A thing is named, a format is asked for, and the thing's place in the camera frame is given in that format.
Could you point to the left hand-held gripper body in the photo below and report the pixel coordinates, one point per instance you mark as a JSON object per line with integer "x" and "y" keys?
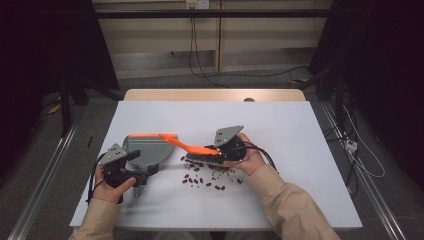
{"x": 113, "y": 155}

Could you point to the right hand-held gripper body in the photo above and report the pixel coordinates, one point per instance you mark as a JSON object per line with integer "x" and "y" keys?
{"x": 226, "y": 135}

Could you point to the grey dustpan with orange edge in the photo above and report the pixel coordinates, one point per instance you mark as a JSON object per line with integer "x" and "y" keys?
{"x": 150, "y": 151}

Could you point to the orange hand brush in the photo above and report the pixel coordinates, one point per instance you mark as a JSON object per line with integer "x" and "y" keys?
{"x": 186, "y": 146}

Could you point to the red kidney beans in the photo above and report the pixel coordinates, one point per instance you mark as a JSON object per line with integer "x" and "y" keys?
{"x": 217, "y": 187}

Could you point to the person's right hand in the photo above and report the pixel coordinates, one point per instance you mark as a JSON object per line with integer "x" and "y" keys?
{"x": 253, "y": 161}

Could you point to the person's left hand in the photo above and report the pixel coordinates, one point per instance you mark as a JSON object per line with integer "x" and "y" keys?
{"x": 108, "y": 193}

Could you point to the small black stick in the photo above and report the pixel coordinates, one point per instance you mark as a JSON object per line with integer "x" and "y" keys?
{"x": 90, "y": 141}

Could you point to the wooden table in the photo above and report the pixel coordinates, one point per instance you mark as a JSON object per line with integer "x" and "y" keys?
{"x": 200, "y": 95}

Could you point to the white table board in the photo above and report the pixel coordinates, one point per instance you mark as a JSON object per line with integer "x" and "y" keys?
{"x": 283, "y": 133}

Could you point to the black metal stand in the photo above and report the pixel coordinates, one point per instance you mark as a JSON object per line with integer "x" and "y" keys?
{"x": 64, "y": 100}

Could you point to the yellow floor tape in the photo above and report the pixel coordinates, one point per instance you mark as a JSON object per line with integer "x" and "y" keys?
{"x": 54, "y": 109}

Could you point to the black horizontal bar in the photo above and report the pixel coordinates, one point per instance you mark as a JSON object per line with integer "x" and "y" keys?
{"x": 233, "y": 13}

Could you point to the white power strip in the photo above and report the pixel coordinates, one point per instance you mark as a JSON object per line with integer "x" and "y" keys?
{"x": 350, "y": 145}

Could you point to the black curtain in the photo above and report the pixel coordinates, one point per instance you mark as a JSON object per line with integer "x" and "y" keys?
{"x": 33, "y": 50}
{"x": 383, "y": 66}

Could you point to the aluminium floor rail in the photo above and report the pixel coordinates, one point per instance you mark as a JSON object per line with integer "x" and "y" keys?
{"x": 370, "y": 190}
{"x": 43, "y": 180}

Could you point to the white wall socket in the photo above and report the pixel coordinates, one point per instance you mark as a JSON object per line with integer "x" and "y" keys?
{"x": 197, "y": 4}

